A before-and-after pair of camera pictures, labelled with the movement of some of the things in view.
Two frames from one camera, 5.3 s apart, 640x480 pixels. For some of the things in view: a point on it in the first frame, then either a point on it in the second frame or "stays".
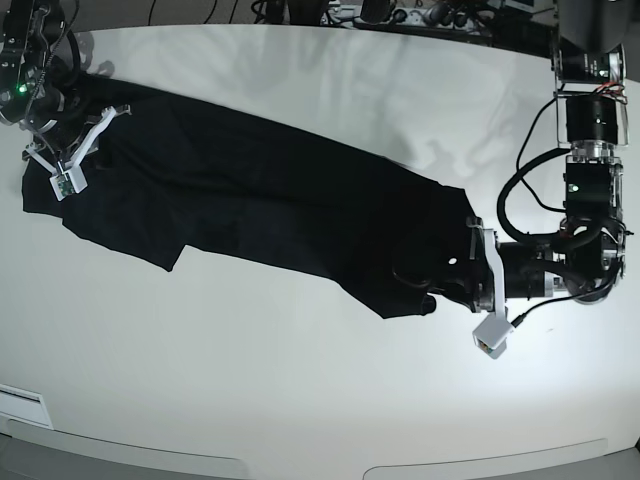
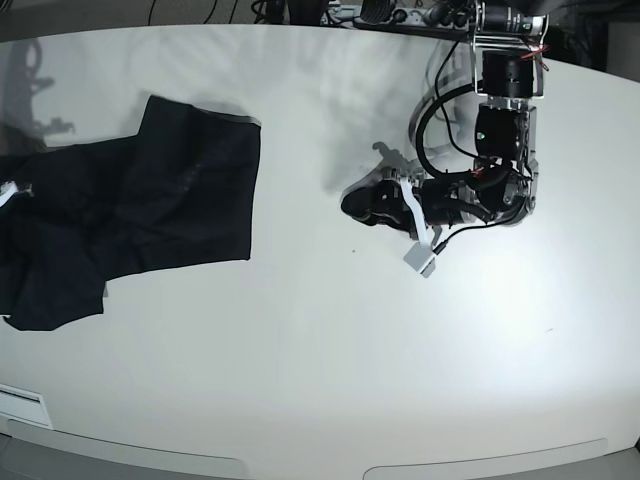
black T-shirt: (164, 177) -> (181, 192)
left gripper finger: (41, 160) -> (9, 188)
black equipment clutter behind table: (474, 17) stays
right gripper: (523, 271) -> (442, 200)
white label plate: (24, 405) stays
